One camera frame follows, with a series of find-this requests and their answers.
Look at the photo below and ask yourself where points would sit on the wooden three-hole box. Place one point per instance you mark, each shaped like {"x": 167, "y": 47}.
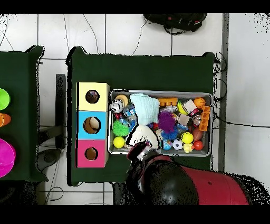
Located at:
{"x": 92, "y": 107}

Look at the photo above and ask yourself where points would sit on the orange toy basketball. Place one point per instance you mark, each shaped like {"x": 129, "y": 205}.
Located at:
{"x": 199, "y": 102}

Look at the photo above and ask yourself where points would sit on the mint green muslin cloth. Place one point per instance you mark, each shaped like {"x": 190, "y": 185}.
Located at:
{"x": 145, "y": 108}

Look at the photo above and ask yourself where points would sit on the dark green table cloth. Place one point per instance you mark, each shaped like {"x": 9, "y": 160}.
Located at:
{"x": 147, "y": 71}

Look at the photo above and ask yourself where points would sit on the orange plastic cup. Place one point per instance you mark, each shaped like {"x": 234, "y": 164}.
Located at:
{"x": 4, "y": 119}

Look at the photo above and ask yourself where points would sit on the orange plastic grid tray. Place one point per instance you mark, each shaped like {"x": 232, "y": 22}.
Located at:
{"x": 204, "y": 118}

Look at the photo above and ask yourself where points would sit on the green-clothed side table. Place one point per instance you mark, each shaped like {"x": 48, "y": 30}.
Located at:
{"x": 19, "y": 84}

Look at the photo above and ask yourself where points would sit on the cream muslin cloth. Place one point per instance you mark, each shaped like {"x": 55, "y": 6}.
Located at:
{"x": 145, "y": 132}

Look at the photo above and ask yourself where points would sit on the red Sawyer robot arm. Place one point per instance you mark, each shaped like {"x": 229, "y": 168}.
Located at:
{"x": 211, "y": 186}

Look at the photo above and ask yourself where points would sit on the silver mesh bin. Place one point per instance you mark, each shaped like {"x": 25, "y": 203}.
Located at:
{"x": 189, "y": 93}

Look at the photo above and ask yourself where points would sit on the purple spiky ball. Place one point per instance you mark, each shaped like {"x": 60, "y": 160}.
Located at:
{"x": 166, "y": 121}

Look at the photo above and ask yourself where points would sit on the yellow smiley ball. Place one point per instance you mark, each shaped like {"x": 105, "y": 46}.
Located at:
{"x": 187, "y": 137}

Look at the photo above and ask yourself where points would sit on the magenta plastic bowl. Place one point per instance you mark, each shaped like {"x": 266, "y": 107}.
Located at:
{"x": 6, "y": 156}

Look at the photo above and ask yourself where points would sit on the black-and-white soccer ball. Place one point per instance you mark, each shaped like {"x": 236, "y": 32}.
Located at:
{"x": 177, "y": 144}

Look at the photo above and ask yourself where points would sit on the orange plastic toy block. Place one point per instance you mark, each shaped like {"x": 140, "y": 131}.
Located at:
{"x": 167, "y": 101}

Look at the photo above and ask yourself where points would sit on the green spiky ball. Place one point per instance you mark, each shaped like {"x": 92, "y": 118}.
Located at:
{"x": 120, "y": 128}

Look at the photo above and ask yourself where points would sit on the crushed drink can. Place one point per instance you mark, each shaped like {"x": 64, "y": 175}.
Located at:
{"x": 116, "y": 105}

